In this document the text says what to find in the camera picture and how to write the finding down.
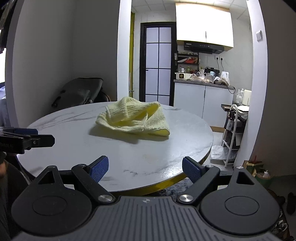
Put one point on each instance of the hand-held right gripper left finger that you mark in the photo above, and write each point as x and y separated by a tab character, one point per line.
100	168

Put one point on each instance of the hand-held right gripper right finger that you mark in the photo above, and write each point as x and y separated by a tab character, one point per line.
191	169

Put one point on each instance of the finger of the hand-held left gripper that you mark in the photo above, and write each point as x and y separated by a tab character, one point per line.
42	140
23	132

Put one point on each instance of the yellow towel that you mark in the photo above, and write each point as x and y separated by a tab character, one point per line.
134	118

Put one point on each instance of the dark patterned rug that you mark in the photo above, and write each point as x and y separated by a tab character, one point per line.
172	190

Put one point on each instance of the light blue cloth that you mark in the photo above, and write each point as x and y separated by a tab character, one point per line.
3	104

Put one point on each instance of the white plastic bag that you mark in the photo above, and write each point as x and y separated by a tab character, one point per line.
220	153

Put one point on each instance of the white rolling cart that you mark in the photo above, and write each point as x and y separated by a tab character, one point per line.
233	139

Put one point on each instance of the grey backpack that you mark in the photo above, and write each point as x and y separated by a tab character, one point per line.
77	91

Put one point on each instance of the brown glass bottle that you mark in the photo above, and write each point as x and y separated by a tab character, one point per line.
229	121

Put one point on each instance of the white kitchen base cabinet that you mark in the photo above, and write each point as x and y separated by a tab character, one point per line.
201	102

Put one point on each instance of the dark brown chair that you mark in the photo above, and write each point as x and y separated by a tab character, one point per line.
105	96

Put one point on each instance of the white plastic canister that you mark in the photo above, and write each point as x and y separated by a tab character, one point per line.
247	96

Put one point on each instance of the white cooker pot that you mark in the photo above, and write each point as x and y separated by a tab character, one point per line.
181	75

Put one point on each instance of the white electric kettle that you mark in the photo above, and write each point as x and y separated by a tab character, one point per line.
225	75

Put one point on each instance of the black coffee machine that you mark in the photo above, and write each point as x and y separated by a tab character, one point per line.
211	71

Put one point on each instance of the black kitchen shelf rack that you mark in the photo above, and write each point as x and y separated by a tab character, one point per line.
187	60

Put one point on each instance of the black-framed glass door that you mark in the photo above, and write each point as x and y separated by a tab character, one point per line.
157	62

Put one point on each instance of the hanging dark garment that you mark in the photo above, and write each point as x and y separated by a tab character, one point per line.
5	18

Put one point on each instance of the yellow vertical pipe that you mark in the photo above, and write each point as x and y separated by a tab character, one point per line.
132	53

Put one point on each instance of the black range hood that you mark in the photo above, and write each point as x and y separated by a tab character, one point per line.
201	47

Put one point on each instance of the white wall socket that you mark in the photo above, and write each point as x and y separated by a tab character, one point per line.
219	58

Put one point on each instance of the white wall cabinet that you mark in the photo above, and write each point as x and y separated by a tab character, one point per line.
204	22

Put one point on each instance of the white light switch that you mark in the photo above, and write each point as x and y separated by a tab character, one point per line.
259	35

